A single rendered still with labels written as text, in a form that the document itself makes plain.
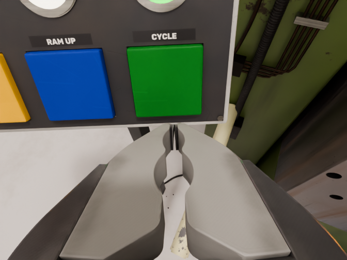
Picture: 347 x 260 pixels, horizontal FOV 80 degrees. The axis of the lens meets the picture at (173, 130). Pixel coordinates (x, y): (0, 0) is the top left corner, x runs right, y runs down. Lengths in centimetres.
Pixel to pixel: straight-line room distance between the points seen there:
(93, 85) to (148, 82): 6
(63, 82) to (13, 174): 136
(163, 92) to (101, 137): 121
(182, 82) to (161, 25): 6
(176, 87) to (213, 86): 4
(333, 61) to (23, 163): 154
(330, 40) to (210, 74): 34
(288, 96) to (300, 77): 7
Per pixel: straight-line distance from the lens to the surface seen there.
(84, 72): 24
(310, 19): 48
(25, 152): 161
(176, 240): 54
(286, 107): 67
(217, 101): 24
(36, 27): 25
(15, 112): 29
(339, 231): 88
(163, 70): 22
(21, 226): 145
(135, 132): 55
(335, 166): 49
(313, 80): 59
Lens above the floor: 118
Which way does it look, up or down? 60 degrees down
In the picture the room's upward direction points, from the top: 4 degrees counter-clockwise
